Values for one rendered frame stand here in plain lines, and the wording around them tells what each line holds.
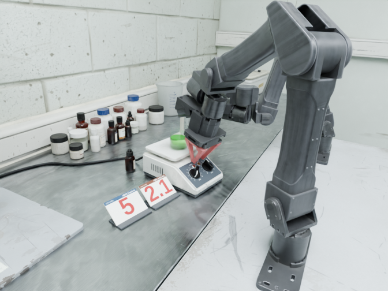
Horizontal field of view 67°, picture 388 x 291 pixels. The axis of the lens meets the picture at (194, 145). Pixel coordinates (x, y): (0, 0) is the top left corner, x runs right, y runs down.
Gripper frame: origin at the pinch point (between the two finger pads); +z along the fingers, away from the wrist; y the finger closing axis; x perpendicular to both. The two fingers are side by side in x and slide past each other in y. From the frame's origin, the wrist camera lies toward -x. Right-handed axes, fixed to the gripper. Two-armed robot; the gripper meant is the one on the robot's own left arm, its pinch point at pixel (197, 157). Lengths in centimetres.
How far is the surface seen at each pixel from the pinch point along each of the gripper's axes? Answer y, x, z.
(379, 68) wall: -151, 4, -10
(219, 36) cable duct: -118, -93, 4
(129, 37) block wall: -26, -72, -6
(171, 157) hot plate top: 7.2, -3.2, -0.9
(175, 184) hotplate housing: 8.2, 1.0, 5.1
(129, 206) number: 23.1, 1.4, 4.3
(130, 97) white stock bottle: -14, -50, 10
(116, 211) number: 26.5, 1.1, 3.9
